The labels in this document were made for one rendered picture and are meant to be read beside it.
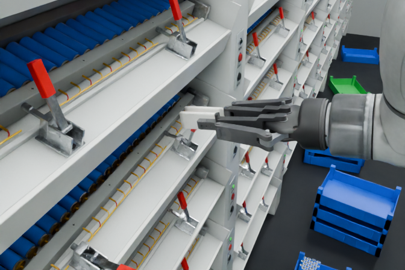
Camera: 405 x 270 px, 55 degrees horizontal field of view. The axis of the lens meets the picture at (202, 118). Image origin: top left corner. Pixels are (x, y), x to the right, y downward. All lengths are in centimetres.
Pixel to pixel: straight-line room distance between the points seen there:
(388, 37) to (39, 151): 36
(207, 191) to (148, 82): 44
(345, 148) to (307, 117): 6
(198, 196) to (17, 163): 55
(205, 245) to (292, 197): 106
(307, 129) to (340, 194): 133
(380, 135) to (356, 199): 134
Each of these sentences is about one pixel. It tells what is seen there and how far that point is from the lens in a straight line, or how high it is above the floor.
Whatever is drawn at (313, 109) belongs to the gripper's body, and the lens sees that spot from 55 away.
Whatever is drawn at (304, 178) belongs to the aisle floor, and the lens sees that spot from 217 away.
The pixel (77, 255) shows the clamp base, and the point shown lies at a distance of 52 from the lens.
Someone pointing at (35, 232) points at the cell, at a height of 98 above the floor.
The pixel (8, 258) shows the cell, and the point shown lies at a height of 98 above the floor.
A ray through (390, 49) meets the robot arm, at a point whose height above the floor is 121.
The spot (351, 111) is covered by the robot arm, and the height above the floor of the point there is 109.
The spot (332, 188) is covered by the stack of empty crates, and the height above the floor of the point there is 16.
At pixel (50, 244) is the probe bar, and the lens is 53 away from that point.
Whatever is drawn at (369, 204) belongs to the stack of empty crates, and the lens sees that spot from 186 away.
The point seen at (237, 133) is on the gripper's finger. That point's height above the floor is 103.
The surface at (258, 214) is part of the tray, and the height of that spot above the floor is 18.
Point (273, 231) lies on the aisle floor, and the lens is 186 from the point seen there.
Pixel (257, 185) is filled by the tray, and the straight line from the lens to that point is 150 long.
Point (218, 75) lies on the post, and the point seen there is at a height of 102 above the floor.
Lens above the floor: 135
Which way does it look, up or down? 31 degrees down
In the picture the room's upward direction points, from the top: straight up
